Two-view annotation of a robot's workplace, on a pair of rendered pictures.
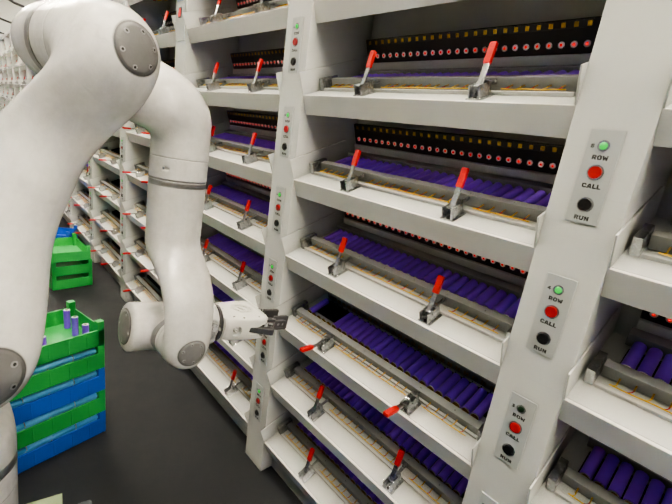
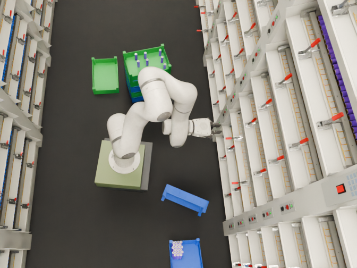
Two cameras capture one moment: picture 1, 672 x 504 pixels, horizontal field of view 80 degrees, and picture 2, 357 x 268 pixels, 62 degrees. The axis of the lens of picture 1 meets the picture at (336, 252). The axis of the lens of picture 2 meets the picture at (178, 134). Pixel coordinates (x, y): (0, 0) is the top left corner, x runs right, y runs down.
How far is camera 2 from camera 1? 1.10 m
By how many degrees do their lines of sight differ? 54
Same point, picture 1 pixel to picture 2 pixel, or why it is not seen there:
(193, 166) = (186, 109)
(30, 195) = (138, 127)
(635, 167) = (291, 217)
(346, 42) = not seen: hidden behind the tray
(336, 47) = not seen: hidden behind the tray
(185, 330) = (175, 143)
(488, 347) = (261, 198)
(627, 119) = (297, 208)
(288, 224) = (243, 89)
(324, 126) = not seen: hidden behind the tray
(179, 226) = (180, 118)
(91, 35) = (152, 117)
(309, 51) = (275, 36)
